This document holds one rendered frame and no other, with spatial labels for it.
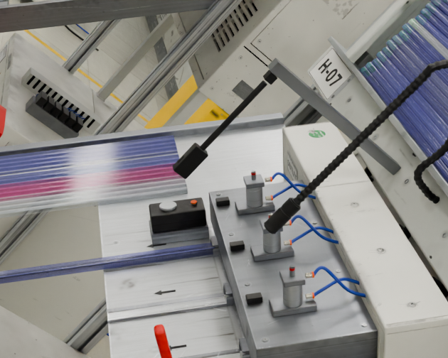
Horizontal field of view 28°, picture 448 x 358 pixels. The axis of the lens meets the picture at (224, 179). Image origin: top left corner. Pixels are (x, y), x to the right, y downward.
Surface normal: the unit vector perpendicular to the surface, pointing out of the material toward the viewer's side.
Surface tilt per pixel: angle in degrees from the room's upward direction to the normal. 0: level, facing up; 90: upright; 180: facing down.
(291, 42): 90
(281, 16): 90
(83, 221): 90
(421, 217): 90
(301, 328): 46
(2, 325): 0
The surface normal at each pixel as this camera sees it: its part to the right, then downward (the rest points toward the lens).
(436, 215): -0.72, -0.54
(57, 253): 0.16, 0.48
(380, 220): -0.05, -0.87
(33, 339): 0.67, -0.70
